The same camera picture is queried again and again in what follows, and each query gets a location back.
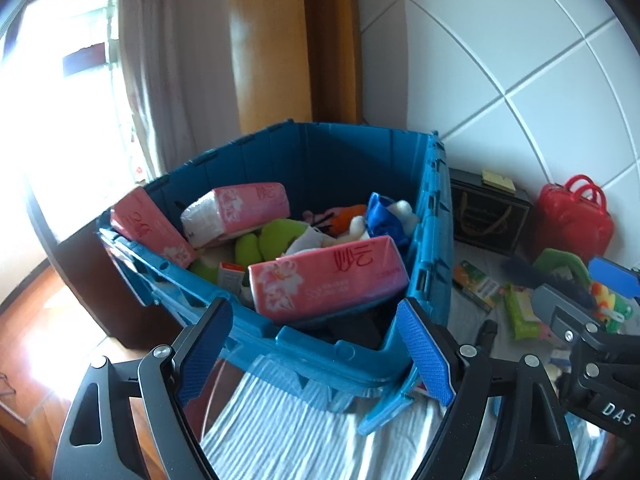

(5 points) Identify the white paper piece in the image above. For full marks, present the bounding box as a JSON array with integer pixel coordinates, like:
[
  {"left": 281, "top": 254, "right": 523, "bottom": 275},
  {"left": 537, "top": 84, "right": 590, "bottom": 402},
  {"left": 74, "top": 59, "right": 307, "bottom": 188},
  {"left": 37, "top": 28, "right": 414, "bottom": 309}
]
[{"left": 286, "top": 225, "right": 341, "bottom": 257}]

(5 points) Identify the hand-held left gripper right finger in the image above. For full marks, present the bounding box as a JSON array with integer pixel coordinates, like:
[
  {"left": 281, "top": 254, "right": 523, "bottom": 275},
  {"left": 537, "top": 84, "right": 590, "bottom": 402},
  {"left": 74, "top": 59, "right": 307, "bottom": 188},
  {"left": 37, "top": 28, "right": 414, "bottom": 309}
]
[{"left": 395, "top": 297, "right": 581, "bottom": 480}]

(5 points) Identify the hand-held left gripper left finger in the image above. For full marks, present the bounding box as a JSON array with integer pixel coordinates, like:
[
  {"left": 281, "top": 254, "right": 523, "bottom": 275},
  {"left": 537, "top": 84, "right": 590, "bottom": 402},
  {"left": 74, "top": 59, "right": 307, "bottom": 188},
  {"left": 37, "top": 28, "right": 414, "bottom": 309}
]
[{"left": 52, "top": 297, "right": 235, "bottom": 480}]

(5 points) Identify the blue plastic crate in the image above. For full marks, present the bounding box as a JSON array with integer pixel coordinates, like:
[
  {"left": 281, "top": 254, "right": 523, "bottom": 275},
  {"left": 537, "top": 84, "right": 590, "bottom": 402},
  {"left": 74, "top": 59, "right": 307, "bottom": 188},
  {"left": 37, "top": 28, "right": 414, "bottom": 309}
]
[{"left": 97, "top": 120, "right": 453, "bottom": 436}]

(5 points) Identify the pink tissue pack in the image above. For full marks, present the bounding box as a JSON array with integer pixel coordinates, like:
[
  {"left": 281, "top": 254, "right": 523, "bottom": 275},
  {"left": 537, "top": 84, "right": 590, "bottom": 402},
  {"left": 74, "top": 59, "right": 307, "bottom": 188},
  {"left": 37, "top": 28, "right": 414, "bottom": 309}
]
[
  {"left": 180, "top": 182, "right": 292, "bottom": 250},
  {"left": 110, "top": 186, "right": 198, "bottom": 268},
  {"left": 247, "top": 236, "right": 408, "bottom": 323}
]

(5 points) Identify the beige curtain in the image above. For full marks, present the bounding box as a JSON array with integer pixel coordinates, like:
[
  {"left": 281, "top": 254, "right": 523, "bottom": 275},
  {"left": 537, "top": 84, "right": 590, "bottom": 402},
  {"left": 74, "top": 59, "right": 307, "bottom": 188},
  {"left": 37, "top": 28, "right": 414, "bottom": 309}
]
[{"left": 115, "top": 0, "right": 241, "bottom": 181}]

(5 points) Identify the black gift box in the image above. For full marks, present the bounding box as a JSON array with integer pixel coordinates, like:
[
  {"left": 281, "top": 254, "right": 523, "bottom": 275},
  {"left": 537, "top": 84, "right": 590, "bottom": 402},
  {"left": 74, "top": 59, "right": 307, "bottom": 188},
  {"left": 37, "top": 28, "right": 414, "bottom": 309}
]
[{"left": 448, "top": 167, "right": 532, "bottom": 256}]

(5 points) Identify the dark wooden bedside cabinet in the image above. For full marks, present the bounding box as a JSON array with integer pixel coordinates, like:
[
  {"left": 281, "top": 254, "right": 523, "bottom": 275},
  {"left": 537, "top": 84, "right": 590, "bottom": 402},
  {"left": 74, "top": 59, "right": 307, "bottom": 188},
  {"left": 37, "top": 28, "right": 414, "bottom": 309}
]
[{"left": 52, "top": 220, "right": 201, "bottom": 351}]

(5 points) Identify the green wipes packet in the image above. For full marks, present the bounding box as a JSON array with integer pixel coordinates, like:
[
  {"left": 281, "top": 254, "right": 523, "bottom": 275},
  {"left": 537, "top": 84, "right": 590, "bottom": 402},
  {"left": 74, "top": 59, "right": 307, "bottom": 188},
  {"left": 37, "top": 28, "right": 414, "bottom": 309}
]
[{"left": 502, "top": 284, "right": 543, "bottom": 341}]

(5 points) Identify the yellow orange plush toy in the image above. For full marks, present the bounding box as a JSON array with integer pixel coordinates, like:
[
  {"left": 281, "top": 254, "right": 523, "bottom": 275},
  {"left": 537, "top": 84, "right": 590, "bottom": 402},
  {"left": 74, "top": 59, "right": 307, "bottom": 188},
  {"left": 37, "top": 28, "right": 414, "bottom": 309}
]
[{"left": 590, "top": 281, "right": 613, "bottom": 311}]

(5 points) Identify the pink pig plush orange dress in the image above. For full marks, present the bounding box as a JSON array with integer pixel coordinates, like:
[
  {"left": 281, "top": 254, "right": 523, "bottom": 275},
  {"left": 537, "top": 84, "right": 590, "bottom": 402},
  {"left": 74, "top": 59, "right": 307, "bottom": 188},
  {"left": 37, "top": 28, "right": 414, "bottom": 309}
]
[{"left": 302, "top": 204, "right": 368, "bottom": 236}]

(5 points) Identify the red hard case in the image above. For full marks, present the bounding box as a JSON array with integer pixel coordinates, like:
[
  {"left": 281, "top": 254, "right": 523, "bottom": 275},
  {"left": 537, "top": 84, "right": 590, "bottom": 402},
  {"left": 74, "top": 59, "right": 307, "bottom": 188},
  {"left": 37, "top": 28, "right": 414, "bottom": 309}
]
[{"left": 537, "top": 175, "right": 615, "bottom": 263}]

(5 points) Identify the small blue white plush toy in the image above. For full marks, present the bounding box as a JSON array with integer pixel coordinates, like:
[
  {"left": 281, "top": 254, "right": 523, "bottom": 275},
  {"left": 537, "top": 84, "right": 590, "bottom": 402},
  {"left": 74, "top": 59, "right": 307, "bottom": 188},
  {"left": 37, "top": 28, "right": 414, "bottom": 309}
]
[{"left": 347, "top": 192, "right": 421, "bottom": 248}]

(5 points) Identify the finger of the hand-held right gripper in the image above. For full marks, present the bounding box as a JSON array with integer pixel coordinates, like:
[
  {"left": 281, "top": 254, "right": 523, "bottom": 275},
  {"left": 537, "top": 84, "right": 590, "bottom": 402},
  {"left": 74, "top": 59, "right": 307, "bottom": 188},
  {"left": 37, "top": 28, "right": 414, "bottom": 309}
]
[
  {"left": 589, "top": 257, "right": 640, "bottom": 311},
  {"left": 531, "top": 284, "right": 601, "bottom": 347}
]

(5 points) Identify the red white small box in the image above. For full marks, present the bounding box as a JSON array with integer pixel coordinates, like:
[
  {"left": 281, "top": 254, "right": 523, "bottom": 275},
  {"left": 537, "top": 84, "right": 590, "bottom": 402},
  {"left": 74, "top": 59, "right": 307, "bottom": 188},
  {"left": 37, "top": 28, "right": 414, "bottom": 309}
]
[{"left": 218, "top": 261, "right": 248, "bottom": 291}]

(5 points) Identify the green frog plush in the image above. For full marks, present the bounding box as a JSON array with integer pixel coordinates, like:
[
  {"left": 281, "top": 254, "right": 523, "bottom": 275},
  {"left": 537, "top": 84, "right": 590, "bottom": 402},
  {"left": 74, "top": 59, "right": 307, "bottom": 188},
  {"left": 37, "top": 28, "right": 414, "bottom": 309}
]
[{"left": 597, "top": 285, "right": 632, "bottom": 333}]

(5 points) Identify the yellow sticky note pad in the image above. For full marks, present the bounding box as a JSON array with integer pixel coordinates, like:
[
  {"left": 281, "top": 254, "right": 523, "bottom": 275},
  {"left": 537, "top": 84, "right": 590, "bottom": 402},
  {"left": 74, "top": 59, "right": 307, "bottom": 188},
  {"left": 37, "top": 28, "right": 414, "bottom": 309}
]
[{"left": 481, "top": 171, "right": 516, "bottom": 192}]

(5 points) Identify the black brush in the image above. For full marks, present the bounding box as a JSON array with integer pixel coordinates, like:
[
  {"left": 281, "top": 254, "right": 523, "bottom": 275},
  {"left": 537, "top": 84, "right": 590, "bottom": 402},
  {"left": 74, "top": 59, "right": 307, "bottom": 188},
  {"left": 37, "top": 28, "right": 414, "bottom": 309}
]
[{"left": 475, "top": 321, "right": 498, "bottom": 356}]

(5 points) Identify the green orange small box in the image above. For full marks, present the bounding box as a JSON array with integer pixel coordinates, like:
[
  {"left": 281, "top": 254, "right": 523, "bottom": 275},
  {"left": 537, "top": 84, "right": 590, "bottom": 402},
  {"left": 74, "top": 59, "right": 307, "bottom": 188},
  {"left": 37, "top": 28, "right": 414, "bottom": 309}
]
[{"left": 452, "top": 260, "right": 501, "bottom": 313}]

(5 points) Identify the green plush toy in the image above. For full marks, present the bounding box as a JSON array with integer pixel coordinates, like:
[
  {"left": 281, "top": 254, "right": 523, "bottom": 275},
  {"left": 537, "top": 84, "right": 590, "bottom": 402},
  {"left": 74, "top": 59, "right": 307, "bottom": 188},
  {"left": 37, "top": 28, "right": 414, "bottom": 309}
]
[{"left": 190, "top": 217, "right": 311, "bottom": 286}]

